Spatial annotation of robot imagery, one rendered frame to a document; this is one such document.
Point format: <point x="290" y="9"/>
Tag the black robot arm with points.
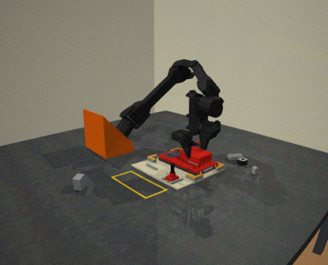
<point x="209" y="104"/>

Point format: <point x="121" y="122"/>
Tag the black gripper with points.
<point x="185" y="137"/>

